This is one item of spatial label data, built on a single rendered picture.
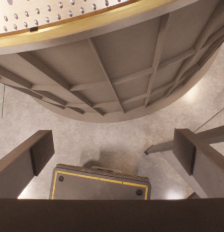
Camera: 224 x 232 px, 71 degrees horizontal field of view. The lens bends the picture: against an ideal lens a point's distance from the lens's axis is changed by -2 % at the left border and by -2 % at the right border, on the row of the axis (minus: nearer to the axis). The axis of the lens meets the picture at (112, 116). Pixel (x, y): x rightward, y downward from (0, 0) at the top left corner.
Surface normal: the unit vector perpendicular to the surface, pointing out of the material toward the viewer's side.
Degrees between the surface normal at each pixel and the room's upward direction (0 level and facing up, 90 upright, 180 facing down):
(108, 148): 0
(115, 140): 0
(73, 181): 0
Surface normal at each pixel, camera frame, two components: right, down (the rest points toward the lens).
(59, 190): -0.15, -0.15
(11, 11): -0.08, 0.57
